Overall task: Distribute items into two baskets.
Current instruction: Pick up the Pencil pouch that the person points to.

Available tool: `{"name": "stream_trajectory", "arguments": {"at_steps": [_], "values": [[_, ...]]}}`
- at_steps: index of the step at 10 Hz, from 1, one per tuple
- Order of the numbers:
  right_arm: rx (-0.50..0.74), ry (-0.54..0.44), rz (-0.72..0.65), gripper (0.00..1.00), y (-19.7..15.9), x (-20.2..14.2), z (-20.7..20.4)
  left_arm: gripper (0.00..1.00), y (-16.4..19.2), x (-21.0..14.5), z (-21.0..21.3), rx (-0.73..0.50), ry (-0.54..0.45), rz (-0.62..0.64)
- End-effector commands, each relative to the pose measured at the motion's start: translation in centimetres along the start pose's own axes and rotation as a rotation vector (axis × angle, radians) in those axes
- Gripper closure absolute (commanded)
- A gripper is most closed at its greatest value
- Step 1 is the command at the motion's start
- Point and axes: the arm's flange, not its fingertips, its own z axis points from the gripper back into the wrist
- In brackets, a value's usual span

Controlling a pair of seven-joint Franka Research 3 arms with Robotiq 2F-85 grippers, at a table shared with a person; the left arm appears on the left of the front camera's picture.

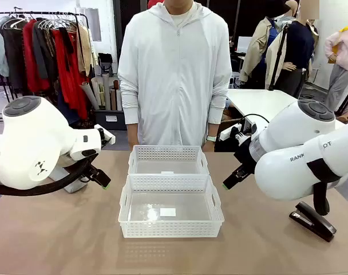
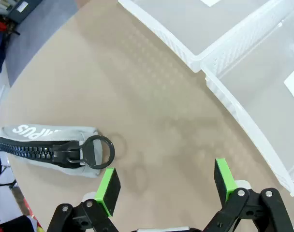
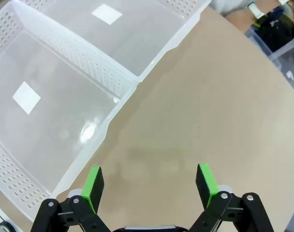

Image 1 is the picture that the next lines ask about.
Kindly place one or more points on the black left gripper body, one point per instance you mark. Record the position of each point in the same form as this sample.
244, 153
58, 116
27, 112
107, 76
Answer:
89, 173

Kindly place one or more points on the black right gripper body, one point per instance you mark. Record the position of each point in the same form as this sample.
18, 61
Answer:
246, 156

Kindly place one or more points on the black stapler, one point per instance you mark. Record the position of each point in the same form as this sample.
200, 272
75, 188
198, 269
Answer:
314, 223

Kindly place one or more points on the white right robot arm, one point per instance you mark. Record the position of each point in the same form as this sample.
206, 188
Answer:
291, 172

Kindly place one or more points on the person's left forearm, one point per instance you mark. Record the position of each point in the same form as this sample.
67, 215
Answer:
218, 109

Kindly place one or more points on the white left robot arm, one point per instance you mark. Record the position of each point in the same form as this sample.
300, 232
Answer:
28, 143

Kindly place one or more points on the person's right forearm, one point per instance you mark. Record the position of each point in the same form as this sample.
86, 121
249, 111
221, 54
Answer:
129, 106

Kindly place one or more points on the person's left hand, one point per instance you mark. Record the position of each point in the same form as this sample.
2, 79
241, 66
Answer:
209, 146

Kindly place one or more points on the white wristwatch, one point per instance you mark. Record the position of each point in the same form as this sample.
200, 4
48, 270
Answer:
211, 139

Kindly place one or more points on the white background table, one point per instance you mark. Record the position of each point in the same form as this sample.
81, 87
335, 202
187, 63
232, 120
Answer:
262, 100

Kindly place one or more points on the dark grey storage box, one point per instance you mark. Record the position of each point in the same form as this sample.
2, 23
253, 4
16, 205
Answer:
111, 118

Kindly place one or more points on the navy blue cloth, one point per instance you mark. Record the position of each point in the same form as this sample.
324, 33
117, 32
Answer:
66, 111

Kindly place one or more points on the white perforated plastic basket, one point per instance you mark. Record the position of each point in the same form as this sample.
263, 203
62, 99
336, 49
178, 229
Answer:
168, 151

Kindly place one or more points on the tan cardboard tube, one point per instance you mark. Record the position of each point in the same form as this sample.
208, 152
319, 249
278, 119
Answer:
113, 100

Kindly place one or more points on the slanted grey paper roll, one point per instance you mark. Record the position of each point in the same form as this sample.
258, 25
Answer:
89, 93

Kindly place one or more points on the white perforated basket with sticker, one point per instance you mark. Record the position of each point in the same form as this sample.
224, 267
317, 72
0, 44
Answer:
169, 229

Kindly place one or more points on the tall grey tube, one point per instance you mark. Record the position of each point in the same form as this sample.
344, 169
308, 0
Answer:
106, 91

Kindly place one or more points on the long red dress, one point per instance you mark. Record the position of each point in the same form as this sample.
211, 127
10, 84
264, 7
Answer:
71, 80

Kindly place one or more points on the person in white hoodie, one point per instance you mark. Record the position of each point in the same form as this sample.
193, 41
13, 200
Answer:
177, 86

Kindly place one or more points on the mannequin in beige coat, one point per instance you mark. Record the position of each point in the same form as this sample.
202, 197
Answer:
257, 51

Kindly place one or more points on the black chair back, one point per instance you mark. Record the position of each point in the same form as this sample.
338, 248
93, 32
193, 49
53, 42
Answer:
105, 63

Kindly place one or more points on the white board panel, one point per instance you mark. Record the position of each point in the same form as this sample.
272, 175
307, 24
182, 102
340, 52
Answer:
244, 44

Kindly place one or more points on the mannequin in navy top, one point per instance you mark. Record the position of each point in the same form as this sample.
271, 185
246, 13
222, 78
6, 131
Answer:
297, 46

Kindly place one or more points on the beige garment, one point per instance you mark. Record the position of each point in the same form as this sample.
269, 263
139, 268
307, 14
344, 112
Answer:
83, 48

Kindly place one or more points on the red garment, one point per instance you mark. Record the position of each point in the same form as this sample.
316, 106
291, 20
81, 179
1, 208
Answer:
31, 63

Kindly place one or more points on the dark grey jacket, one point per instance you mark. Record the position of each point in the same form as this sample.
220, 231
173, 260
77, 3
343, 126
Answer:
43, 51

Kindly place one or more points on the mannequin in pink top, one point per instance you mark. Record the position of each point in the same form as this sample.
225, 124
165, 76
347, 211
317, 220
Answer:
343, 57

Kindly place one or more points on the dark brown coat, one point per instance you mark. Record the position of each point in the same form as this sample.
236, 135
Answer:
13, 57

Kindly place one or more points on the black clothes rack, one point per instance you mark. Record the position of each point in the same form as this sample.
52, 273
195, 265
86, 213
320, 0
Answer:
48, 13

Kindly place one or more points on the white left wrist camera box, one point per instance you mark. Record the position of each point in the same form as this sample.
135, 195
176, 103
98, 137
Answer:
85, 144

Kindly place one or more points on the small white right mounted camera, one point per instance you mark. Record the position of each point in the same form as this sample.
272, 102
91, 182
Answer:
227, 134

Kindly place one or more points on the small white mounted camera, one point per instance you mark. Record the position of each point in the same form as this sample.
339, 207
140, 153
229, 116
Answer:
108, 137
227, 134

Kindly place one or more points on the small white left mounted camera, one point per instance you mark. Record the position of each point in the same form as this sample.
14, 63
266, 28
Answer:
108, 137

